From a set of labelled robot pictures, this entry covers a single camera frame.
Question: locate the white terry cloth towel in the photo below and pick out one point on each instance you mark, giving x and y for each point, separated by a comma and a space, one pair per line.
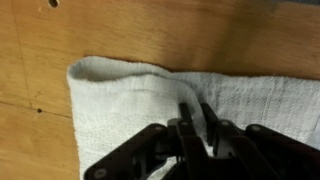
133, 100

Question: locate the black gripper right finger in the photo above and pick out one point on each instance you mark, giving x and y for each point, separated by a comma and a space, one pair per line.
266, 153

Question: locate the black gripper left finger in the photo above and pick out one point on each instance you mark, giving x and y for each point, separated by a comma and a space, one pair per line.
156, 150

